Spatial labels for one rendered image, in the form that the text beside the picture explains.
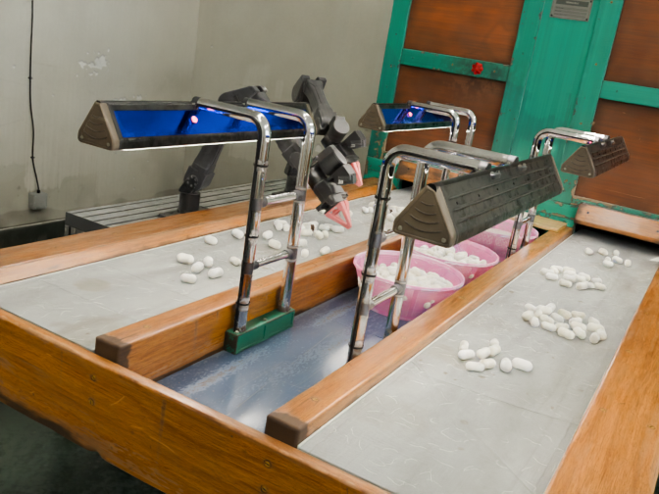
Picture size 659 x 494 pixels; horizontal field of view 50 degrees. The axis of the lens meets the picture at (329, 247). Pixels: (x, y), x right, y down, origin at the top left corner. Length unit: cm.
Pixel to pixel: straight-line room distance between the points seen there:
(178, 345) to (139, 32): 314
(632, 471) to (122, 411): 73
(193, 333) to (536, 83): 172
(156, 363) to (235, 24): 337
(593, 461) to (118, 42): 350
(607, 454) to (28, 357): 90
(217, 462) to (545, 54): 196
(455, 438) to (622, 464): 23
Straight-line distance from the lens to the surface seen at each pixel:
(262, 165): 124
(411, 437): 104
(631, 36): 258
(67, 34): 390
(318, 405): 102
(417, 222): 87
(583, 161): 179
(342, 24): 400
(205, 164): 216
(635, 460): 112
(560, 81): 261
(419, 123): 218
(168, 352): 122
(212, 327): 130
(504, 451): 107
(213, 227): 184
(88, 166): 411
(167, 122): 125
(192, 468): 107
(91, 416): 119
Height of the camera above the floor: 126
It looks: 16 degrees down
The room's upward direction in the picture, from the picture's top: 9 degrees clockwise
